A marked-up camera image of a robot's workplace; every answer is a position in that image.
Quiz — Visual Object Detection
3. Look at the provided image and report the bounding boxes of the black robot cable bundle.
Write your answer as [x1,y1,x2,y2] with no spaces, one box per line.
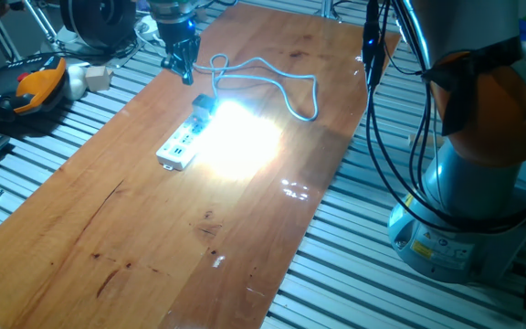
[361,0,526,232]

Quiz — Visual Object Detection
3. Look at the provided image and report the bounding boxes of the light wooden cube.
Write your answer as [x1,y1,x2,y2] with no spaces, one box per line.
[84,65,114,93]

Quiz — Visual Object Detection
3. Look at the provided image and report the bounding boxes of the white round corded device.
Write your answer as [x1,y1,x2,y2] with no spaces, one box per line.
[134,16,162,45]

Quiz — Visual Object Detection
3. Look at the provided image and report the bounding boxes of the brown wooden board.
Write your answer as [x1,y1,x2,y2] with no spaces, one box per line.
[0,2,401,329]

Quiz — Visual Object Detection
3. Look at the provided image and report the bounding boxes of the white bulb holder with bulb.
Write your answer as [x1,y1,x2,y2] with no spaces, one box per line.
[191,93,246,132]

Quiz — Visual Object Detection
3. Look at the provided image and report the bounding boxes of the white rounded object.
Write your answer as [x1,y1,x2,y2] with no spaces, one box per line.
[63,62,90,101]

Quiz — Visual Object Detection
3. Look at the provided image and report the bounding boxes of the large black round spool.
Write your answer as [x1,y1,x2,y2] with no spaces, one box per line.
[59,0,137,50]

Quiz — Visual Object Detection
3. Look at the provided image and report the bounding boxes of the white power strip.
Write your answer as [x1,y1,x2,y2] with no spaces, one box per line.
[154,116,214,172]

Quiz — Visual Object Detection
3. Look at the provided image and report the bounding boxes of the orange black teach pendant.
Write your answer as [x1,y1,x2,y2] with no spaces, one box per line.
[0,53,68,123]

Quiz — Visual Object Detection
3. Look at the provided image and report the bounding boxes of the thin black cables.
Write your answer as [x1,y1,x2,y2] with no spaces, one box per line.
[38,38,145,69]

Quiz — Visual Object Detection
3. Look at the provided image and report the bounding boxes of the small wooden stick piece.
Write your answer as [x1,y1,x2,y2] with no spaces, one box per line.
[408,132,442,148]

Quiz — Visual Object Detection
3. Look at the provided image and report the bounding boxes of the grey power strip cable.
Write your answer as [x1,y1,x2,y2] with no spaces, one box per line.
[192,53,320,123]

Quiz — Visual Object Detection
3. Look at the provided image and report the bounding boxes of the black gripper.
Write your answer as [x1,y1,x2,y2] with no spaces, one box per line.
[156,17,202,87]

